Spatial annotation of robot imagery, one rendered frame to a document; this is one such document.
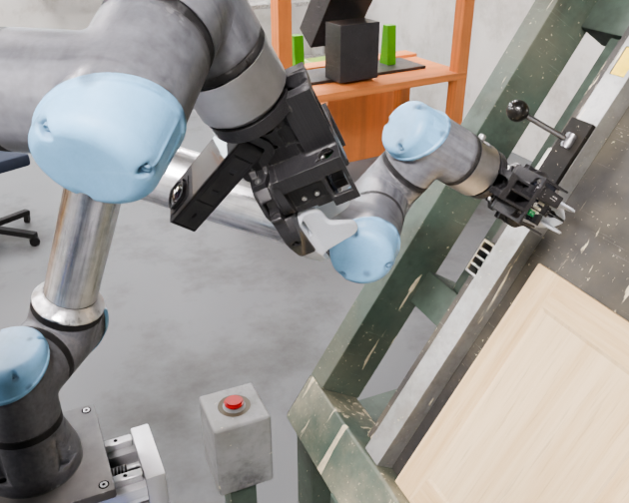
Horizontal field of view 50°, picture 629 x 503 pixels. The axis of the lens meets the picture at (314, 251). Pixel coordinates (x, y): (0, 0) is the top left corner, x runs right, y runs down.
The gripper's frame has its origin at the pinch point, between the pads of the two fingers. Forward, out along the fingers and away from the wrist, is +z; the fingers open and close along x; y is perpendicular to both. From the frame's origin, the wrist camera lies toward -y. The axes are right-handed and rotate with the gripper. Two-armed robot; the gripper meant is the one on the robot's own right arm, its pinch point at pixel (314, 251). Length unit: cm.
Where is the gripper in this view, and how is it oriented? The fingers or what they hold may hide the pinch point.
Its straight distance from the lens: 67.6
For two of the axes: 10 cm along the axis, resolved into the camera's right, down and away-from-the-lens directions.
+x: -1.6, -7.5, 6.4
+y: 9.2, -3.5, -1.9
